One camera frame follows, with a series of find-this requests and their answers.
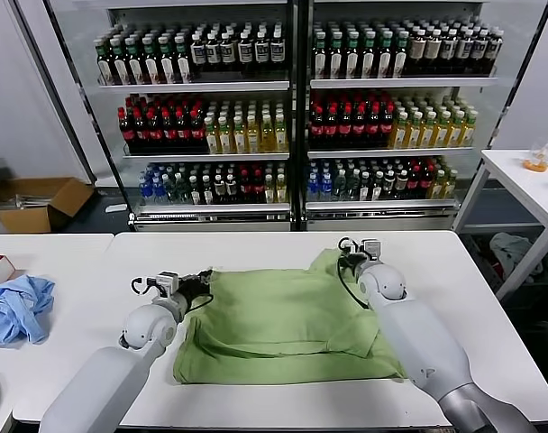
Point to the white flat floor object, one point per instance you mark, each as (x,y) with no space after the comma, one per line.
(116,208)

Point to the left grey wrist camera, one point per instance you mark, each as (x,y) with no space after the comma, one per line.
(168,284)

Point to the glass door drinks cooler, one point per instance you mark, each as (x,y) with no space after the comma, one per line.
(188,85)
(391,82)

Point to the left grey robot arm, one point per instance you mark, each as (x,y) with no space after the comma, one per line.
(103,374)

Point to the small dark white cap bottle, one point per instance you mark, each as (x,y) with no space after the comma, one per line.
(364,187)
(206,191)
(377,187)
(193,191)

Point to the small dark white label bottle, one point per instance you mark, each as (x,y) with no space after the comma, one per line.
(401,182)
(217,189)
(230,189)
(389,182)

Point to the small blue water bottle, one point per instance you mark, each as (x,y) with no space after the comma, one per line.
(313,185)
(144,189)
(157,189)
(326,185)

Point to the crumpled light blue shirt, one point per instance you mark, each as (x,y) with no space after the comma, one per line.
(17,311)

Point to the small green tinted water bottle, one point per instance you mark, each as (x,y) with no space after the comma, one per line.
(341,185)
(353,185)
(180,189)
(168,189)

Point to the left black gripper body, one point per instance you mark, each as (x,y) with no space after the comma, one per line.
(192,288)

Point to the red cap cola bottle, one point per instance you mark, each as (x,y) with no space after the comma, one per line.
(344,128)
(331,128)
(372,128)
(195,133)
(386,128)
(167,133)
(127,133)
(154,133)
(140,133)
(317,128)
(181,133)
(358,128)

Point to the open brown cardboard box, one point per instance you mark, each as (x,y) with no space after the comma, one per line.
(70,191)

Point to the glass beaker orange liquid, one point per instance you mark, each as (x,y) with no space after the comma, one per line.
(535,163)

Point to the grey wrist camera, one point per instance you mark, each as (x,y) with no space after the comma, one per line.
(168,284)
(372,250)

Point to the yellow juice bottle green cap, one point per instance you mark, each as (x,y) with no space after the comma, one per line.
(252,137)
(266,137)
(224,137)
(399,133)
(441,133)
(211,137)
(468,133)
(428,133)
(238,137)
(280,137)
(455,133)
(413,133)

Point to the white metal side table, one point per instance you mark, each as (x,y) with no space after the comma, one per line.
(517,178)

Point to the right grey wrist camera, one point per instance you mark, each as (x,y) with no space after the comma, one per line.
(372,250)

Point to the green cap dark tea bottle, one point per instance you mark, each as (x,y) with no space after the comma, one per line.
(183,65)
(399,58)
(384,61)
(151,65)
(336,61)
(320,61)
(368,61)
(119,65)
(103,65)
(167,65)
(135,65)
(352,61)

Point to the grey metal bars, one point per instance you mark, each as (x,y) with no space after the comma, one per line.
(30,200)

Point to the beige label dark drink bottle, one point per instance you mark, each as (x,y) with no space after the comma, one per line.
(416,49)
(432,49)

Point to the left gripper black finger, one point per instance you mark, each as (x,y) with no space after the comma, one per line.
(208,282)
(205,273)

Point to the grey green clothes pile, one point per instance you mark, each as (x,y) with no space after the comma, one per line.
(513,250)

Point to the light green t-shirt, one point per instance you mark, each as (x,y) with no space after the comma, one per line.
(278,325)

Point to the blue label dark drink bottle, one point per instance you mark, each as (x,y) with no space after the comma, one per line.
(244,54)
(462,49)
(227,54)
(212,54)
(447,49)
(494,47)
(477,48)
(276,54)
(198,54)
(260,54)

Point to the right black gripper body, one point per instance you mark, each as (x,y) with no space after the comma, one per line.
(353,262)

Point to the small yellow tea bottle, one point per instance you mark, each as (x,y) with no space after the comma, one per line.
(267,191)
(450,183)
(438,185)
(280,191)

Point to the small red label cola bottle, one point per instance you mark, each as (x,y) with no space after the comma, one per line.
(413,180)
(255,187)
(243,187)
(426,180)

